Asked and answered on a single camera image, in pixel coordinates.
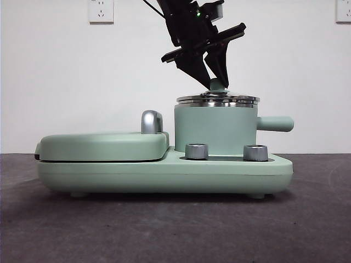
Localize mint green breakfast machine base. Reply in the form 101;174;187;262
36;145;294;199

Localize thin black cable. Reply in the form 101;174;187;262
141;0;167;20

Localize white wall socket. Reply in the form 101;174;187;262
88;0;115;24
335;0;351;24

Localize silver control knob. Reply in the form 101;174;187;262
243;144;269;162
185;142;210;159

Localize mint green steamer pot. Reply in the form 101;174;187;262
174;105;295;153

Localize silver griddle lid handle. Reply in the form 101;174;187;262
141;110;165;135

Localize glass pot lid green knob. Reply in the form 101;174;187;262
176;78;261;108

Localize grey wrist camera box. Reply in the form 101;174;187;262
202;1;224;23

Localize mint green griddle lid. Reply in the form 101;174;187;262
35;131;171;163

